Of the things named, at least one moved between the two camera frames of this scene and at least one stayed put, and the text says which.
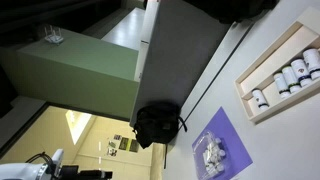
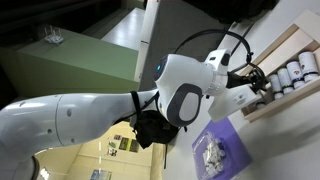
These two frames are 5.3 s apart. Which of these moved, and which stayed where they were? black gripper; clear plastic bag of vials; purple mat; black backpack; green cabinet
Moved: black gripper
Stayed: green cabinet; purple mat; black backpack; clear plastic bag of vials
